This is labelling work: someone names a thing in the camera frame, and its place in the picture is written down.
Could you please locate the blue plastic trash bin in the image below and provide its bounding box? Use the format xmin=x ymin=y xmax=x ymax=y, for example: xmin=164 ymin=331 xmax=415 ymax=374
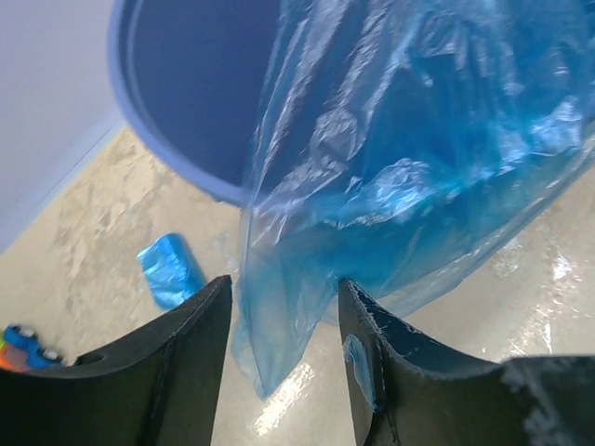
xmin=108 ymin=0 xmax=281 ymax=206

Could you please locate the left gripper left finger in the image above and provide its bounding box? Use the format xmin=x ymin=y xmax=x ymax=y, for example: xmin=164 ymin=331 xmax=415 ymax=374
xmin=1 ymin=275 xmax=232 ymax=445

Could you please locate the orange blue toy car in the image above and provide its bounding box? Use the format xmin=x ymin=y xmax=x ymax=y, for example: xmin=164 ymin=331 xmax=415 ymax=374
xmin=1 ymin=324 xmax=64 ymax=373

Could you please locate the torn blue bag scrap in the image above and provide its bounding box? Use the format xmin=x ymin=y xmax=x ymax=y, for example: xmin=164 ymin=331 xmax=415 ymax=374
xmin=342 ymin=334 xmax=386 ymax=413

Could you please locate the single blue trash bag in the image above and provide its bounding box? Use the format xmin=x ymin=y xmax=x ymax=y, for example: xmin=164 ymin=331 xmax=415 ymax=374
xmin=232 ymin=1 xmax=594 ymax=398

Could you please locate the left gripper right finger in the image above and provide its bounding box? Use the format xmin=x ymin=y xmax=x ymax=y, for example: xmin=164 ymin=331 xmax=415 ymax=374
xmin=338 ymin=279 xmax=594 ymax=445

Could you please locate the blue trash bag roll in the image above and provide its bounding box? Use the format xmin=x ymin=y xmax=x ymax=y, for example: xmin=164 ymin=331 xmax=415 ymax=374
xmin=137 ymin=232 xmax=207 ymax=310

